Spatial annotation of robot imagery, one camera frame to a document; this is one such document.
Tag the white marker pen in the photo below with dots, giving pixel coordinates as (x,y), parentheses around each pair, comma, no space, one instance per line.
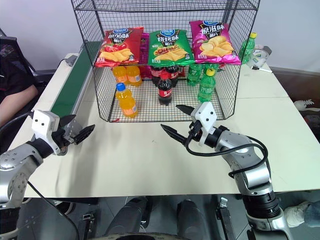
(262,69)

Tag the cola bottle red cap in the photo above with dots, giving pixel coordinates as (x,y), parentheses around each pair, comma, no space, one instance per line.
(165,92)

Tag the green potato chips bag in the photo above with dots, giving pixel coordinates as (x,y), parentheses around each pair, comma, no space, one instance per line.
(170,50)

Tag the green soda bottle yellow cap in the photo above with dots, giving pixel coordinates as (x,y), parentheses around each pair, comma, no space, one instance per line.
(247,50)
(206,88)

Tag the small magenta snack bag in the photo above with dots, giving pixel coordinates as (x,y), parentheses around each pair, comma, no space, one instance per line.
(144,47)

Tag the black mesh office chair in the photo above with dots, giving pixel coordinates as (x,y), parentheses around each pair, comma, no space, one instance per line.
(12,50)

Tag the red potato chips bag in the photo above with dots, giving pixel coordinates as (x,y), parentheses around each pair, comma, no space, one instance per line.
(117,50)

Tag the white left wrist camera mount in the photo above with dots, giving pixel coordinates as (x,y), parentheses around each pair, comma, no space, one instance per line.
(43,120)

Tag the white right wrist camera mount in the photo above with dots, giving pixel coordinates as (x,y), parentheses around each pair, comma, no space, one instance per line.
(205,113)

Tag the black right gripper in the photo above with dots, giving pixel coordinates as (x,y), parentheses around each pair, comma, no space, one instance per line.
(197,132)

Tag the person's black shirt torso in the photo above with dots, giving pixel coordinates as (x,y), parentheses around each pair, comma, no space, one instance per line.
(12,77)

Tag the dark rounded shape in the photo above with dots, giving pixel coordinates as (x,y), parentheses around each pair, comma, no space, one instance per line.
(130,215)
(193,220)

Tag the green conveyor belt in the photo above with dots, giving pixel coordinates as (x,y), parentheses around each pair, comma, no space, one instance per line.
(70,85)

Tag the white sneaker with jeans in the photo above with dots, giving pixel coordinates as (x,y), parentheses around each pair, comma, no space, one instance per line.
(298,212)

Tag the white laced sneaker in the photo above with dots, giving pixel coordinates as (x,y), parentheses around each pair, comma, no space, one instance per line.
(305,104)

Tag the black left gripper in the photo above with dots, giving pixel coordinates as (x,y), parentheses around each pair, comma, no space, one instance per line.
(67,135)

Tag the large magenta potato chips bag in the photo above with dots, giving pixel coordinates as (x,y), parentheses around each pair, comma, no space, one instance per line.
(215,42)

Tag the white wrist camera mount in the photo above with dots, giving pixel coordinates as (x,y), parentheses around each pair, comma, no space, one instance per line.
(43,120)
(205,113)

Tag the black table leg bracket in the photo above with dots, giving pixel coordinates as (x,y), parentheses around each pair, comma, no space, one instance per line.
(87,225)
(226,220)

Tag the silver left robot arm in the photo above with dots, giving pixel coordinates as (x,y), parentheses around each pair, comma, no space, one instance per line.
(15,162)

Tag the person's bare forearm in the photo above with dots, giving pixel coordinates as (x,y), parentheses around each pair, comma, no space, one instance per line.
(17,96)

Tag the orange soda bottle blue cap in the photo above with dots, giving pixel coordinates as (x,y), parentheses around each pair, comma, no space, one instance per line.
(127,102)

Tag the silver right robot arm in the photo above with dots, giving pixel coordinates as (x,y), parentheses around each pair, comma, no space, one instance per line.
(255,175)

